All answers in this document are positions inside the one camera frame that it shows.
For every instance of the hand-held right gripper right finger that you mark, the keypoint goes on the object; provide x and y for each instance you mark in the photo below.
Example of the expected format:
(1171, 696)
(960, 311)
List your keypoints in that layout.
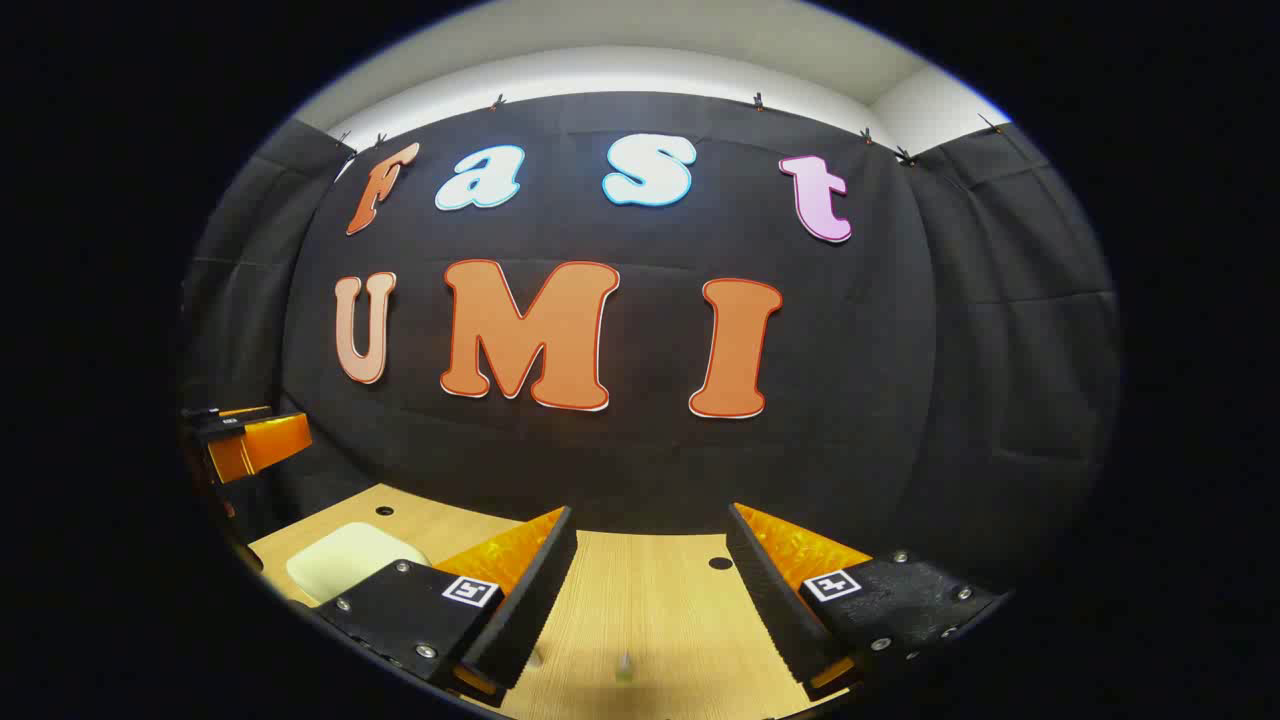
(770, 590)

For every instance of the small green tube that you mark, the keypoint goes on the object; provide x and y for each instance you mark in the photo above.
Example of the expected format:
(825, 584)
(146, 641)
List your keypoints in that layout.
(625, 667)

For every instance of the pale yellow suitcase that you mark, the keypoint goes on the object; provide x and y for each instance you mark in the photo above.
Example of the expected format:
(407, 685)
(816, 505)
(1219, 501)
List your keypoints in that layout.
(345, 560)

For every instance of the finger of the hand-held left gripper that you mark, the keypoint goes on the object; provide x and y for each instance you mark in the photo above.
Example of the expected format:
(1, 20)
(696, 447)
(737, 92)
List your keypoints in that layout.
(262, 445)
(225, 412)

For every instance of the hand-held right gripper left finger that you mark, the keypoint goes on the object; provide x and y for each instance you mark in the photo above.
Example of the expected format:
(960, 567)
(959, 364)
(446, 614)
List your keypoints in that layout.
(535, 590)

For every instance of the black backdrop cloth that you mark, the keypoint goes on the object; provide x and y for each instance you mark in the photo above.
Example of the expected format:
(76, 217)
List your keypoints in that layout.
(850, 400)

